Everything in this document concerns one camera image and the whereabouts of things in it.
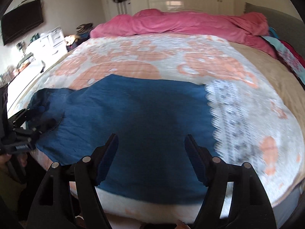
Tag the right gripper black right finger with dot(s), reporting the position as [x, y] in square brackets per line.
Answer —
[235, 196]

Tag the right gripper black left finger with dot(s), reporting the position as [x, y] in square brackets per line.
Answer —
[52, 207]

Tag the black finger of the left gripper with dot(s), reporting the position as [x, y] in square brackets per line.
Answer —
[37, 129]
[24, 115]

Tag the person's left hand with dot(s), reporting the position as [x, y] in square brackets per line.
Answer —
[15, 160]

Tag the white desk with clutter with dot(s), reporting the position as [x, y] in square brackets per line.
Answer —
[30, 68]

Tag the white orange fleece blanket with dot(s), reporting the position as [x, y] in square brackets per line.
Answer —
[198, 59]

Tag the white drawer cabinet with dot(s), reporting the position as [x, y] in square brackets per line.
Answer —
[49, 47]

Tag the dark clothes heap on chair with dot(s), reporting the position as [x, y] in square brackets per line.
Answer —
[82, 33]

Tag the beige bed sheet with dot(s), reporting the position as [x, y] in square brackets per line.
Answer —
[284, 82]

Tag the pink duvet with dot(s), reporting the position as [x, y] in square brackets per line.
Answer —
[248, 30]

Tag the grey padded headboard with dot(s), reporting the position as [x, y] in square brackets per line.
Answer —
[288, 28]

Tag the black wall television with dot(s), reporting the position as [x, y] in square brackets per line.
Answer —
[21, 20]

